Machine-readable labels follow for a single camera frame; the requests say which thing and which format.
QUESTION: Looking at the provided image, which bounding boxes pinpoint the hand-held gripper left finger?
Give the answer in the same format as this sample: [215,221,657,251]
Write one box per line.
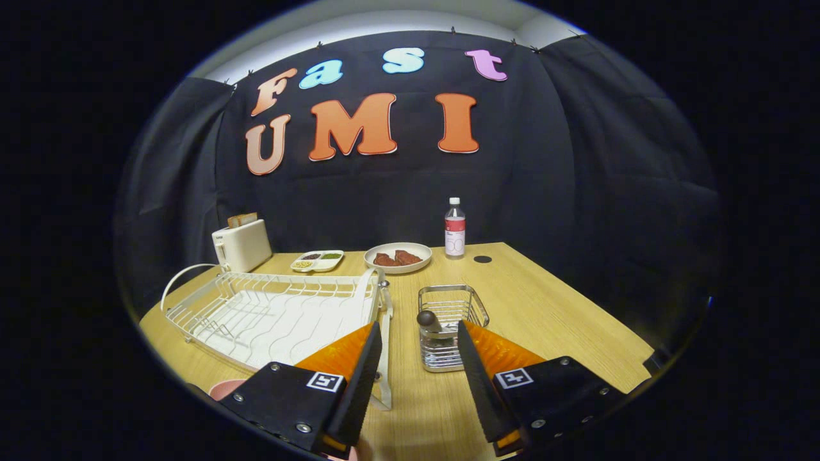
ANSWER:
[218,320,383,457]

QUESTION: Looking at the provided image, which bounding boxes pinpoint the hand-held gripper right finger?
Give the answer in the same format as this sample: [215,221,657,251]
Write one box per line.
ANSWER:
[457,320,628,457]

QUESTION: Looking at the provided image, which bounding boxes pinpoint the metal wire basket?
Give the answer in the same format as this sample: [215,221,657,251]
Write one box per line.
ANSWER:
[418,284,490,373]

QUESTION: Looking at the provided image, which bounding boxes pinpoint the metal spoon with dark handle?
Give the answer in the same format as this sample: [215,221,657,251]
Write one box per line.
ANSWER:
[416,309,459,346]

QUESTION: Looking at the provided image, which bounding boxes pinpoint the white wire dish rack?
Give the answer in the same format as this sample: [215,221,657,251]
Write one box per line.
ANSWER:
[163,268,395,410]

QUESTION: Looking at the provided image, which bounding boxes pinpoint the pink plate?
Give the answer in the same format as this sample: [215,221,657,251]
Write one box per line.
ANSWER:
[208,379,359,461]

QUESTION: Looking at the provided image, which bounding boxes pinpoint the white divided dish with beans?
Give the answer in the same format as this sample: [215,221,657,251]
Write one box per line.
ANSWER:
[290,250,345,273]

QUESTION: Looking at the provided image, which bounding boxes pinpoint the white plate with meat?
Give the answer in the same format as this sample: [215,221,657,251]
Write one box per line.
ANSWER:
[364,242,433,275]

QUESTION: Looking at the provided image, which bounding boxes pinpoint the clear bottle with red label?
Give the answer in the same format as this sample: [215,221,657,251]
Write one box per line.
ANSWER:
[445,197,466,258]

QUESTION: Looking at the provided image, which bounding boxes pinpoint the white toaster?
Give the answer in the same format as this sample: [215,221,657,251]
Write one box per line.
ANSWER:
[212,219,273,274]

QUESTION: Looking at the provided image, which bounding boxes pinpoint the black backdrop cloth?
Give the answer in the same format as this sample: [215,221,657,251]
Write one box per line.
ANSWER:
[115,29,721,340]

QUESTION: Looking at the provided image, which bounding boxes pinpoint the white power cable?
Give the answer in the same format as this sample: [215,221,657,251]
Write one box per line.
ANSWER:
[160,263,222,312]

